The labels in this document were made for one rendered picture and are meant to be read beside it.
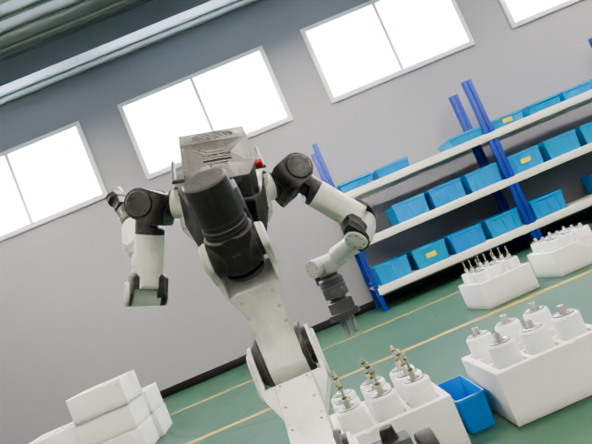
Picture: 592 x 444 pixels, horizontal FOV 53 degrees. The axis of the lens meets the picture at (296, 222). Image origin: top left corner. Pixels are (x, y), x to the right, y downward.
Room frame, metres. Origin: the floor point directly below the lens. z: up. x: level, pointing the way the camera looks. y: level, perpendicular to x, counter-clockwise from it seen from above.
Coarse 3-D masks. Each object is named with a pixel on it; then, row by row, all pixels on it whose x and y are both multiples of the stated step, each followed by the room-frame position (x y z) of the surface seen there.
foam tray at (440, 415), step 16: (400, 400) 2.13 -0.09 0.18; (432, 400) 1.97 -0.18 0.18; (448, 400) 1.95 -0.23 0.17; (336, 416) 2.27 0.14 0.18; (368, 416) 2.10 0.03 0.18; (400, 416) 1.95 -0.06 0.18; (416, 416) 1.95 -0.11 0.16; (432, 416) 1.95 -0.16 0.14; (448, 416) 1.95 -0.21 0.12; (368, 432) 1.94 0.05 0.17; (416, 432) 1.95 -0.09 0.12; (448, 432) 1.95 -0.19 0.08; (464, 432) 1.95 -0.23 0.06
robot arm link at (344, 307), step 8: (328, 288) 2.10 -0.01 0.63; (336, 288) 2.09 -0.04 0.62; (344, 288) 2.11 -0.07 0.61; (328, 296) 2.11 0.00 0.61; (336, 296) 2.09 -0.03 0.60; (344, 296) 2.13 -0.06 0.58; (336, 304) 2.09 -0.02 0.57; (344, 304) 2.12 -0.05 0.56; (352, 304) 2.13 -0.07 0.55; (336, 312) 2.10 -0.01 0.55; (344, 312) 2.10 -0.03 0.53; (352, 312) 2.12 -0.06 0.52; (336, 320) 2.09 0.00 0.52
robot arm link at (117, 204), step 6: (114, 192) 2.08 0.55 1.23; (120, 192) 2.09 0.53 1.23; (126, 192) 2.11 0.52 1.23; (108, 198) 2.07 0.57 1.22; (114, 198) 2.08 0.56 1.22; (120, 198) 2.07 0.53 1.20; (114, 204) 2.08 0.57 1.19; (120, 204) 2.06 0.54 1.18; (120, 210) 2.04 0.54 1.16; (120, 216) 2.03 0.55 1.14
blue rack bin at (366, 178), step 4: (368, 172) 6.42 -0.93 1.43; (360, 176) 6.41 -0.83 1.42; (364, 176) 6.41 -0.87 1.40; (368, 176) 6.42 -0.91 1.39; (352, 180) 6.41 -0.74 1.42; (356, 180) 6.41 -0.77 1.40; (360, 180) 6.42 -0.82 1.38; (364, 180) 6.42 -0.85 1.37; (368, 180) 6.42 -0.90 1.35; (372, 180) 6.43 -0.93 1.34; (340, 184) 6.40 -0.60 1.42; (344, 184) 6.40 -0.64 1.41; (348, 184) 6.41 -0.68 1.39; (352, 184) 6.41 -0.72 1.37; (356, 184) 6.42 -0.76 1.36; (360, 184) 6.42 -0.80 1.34; (364, 184) 6.42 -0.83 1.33; (340, 188) 6.41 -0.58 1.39; (344, 188) 6.41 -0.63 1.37; (348, 188) 6.41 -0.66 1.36; (352, 188) 6.42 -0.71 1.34; (356, 188) 6.42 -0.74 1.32; (344, 192) 6.41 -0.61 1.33
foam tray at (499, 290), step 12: (528, 264) 4.14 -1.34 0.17; (504, 276) 4.11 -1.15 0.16; (516, 276) 4.12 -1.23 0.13; (528, 276) 4.13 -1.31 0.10; (468, 288) 4.30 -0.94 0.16; (480, 288) 4.09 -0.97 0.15; (492, 288) 4.09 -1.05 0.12; (504, 288) 4.11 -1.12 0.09; (516, 288) 4.12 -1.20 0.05; (528, 288) 4.13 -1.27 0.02; (468, 300) 4.40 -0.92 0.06; (480, 300) 4.18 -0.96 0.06; (492, 300) 4.09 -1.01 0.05; (504, 300) 4.10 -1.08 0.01
